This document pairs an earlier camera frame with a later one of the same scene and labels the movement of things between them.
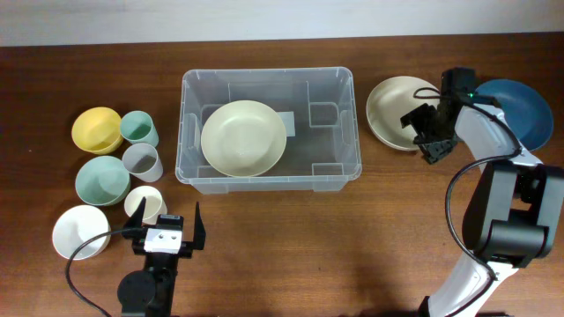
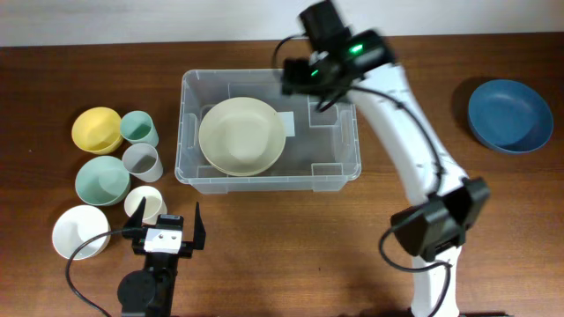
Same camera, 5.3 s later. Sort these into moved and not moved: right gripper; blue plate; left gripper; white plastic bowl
Moved: right gripper
Not moved: white plastic bowl; blue plate; left gripper
